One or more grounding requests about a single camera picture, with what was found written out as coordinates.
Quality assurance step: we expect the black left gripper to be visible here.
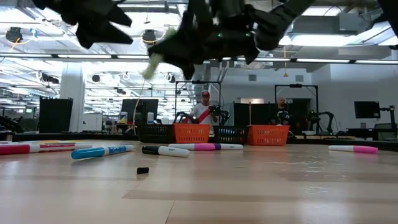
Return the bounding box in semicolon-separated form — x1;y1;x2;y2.
32;0;134;49

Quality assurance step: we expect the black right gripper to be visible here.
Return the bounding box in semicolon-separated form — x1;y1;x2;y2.
148;0;261;81

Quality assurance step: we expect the yellow-green highlighter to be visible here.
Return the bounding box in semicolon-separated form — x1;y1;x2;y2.
142;27;178;80

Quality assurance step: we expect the pink capped white marker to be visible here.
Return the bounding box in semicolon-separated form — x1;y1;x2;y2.
328;145;379;154
167;142;218;152

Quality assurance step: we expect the black capped white marker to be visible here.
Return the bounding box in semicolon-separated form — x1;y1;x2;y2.
141;145;191;159

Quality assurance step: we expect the purple capped white marker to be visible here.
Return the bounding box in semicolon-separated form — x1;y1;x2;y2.
213;142;244;151

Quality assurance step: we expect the blue thin marker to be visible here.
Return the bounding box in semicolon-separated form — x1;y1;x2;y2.
70;144;136;161

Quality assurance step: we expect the red thin marker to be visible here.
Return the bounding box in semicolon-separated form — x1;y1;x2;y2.
0;142;93;156

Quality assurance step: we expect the person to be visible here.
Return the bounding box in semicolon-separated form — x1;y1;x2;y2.
273;96;295;126
189;90;218;125

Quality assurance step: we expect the black monitor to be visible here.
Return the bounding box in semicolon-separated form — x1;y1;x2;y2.
354;101;381;119
121;98;160;125

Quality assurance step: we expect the orange plastic mesh basket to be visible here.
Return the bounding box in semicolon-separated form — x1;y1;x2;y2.
172;123;212;144
247;124;290;146

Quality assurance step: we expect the white square column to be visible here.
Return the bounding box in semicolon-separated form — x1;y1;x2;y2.
59;62;87;133

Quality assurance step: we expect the black plastic mesh basket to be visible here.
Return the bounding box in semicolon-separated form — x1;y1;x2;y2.
136;124;175;144
213;125;249;146

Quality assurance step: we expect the black partition panel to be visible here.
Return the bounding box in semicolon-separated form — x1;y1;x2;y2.
233;102;276;127

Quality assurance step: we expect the yellow thin marker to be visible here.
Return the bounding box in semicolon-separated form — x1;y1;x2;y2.
40;139;77;144

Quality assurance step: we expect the long ceiling light strip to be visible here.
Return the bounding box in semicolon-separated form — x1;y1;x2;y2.
0;53;398;65

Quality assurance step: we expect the white ceiling light panel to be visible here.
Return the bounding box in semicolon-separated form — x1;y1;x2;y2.
279;18;398;47

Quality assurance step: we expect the black metal frame stand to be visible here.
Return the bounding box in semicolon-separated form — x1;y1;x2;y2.
175;80;222;125
274;83;319;125

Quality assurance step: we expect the silver round air duct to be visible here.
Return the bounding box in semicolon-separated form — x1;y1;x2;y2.
189;62;212;100

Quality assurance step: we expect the black ceiling camera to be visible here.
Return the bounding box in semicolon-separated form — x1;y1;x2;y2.
5;27;23;43
142;29;157;46

